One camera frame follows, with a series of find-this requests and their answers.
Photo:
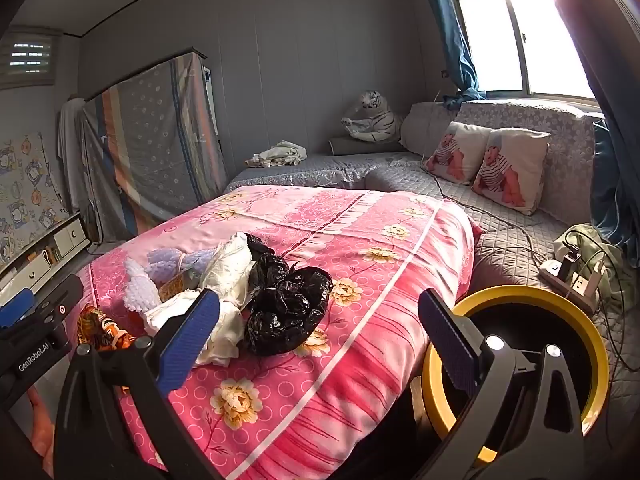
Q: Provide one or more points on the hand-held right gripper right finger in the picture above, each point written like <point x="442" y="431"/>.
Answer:
<point x="450" y="345"/>

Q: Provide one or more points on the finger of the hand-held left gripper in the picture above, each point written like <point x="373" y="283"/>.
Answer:
<point x="14" y="308"/>

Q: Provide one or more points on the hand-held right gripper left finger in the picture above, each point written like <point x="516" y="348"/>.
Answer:
<point x="190" y="335"/>

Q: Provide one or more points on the white plastic bag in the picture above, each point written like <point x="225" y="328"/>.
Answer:
<point x="225" y="332"/>

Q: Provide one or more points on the black plastic bag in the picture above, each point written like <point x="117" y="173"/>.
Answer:
<point x="285" y="305"/>

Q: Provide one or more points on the yellow round bin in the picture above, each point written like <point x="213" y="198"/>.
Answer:
<point x="575" y="310"/>

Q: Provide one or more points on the person's left forearm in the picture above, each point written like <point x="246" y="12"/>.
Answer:
<point x="42" y="430"/>

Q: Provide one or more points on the orange round container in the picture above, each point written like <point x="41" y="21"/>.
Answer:
<point x="100" y="327"/>

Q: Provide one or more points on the white purple fluffy cloth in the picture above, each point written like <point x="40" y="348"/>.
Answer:
<point x="140" y="290"/>

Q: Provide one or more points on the white cabinet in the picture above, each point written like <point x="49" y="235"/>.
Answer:
<point x="67" y="241"/>

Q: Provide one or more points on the purple knitted cloth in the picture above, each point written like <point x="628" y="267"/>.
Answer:
<point x="170" y="260"/>

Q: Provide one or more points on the beige cloth pouch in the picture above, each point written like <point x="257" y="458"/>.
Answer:
<point x="227" y="265"/>

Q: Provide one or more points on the pink floral blanket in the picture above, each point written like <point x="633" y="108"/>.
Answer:
<point x="350" y="310"/>

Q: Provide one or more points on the white power strip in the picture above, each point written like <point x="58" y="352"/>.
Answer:
<point x="582" y="296"/>

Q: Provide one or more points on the black charger plug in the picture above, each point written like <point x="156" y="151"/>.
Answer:
<point x="569" y="266"/>

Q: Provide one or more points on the white charger plug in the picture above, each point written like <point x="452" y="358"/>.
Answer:
<point x="595" y="277"/>

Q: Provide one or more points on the white hanging cloth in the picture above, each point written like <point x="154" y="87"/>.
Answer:
<point x="72" y="150"/>

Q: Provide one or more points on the green cloth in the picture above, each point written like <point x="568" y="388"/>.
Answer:
<point x="607" y="257"/>

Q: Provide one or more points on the baby print pillow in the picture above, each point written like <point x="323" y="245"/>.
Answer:
<point x="510" y="170"/>
<point x="455" y="152"/>

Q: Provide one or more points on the striped hanging blanket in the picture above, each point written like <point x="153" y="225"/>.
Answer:
<point x="150" y="145"/>

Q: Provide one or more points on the cream cloth pile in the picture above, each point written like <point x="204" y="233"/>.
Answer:
<point x="282" y="152"/>

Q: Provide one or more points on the grey bolster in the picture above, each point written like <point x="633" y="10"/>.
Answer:
<point x="350" y="147"/>

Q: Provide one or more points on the grey floral pillow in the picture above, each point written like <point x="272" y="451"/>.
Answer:
<point x="425" y="125"/>

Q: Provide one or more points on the blue curtain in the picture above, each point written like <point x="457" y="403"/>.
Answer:
<point x="457" y="45"/>
<point x="612" y="185"/>

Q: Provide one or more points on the white tiger plush toy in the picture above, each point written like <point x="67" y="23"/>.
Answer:
<point x="375" y="120"/>

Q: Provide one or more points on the grey floral backrest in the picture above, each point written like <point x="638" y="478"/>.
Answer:
<point x="565" y="130"/>

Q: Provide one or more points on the louvred vent window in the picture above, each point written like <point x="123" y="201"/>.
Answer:
<point x="30" y="57"/>

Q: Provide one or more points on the cartoon wall poster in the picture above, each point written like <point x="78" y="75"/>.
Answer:
<point x="30" y="195"/>

